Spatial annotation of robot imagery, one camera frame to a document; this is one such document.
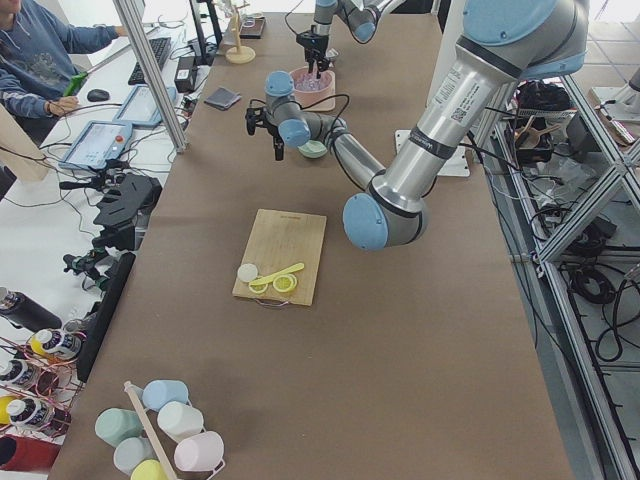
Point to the grey folded cloth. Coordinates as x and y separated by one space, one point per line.
222 99

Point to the grey cup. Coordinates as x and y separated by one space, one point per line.
130 452

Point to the white cup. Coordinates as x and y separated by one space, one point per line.
180 421

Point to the teach pendant tablet near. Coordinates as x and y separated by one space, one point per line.
98 143

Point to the beige plastic tray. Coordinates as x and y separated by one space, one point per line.
323 105

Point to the pink cup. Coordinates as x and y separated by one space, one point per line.
201 452

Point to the yellow cup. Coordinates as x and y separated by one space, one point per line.
149 469

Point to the black computer mouse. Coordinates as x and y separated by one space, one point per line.
97 95

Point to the wooden cup tree stand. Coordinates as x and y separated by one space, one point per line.
237 53

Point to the person in blue hoodie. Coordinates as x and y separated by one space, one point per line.
35 61

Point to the pink bowl of ice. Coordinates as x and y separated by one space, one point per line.
312 86

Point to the yellow plastic spoon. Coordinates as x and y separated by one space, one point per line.
271 277

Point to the teach pendant tablet far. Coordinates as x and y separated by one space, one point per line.
139 108

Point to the teach pendant tablet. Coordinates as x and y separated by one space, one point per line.
139 108
98 143

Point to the person's hand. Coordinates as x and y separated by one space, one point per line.
62 106

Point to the long reacher grabber tool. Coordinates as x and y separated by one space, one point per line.
77 80

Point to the bamboo cutting board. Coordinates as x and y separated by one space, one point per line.
279 240

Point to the mint green cup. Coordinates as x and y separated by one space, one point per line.
115 425

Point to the mint green bowl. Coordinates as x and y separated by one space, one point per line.
313 149

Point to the black water bottle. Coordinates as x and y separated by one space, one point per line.
24 312

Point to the light blue cup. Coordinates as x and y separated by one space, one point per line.
157 393

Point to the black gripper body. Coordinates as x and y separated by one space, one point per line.
314 48
274 133

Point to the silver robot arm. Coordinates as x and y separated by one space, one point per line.
360 17
501 42

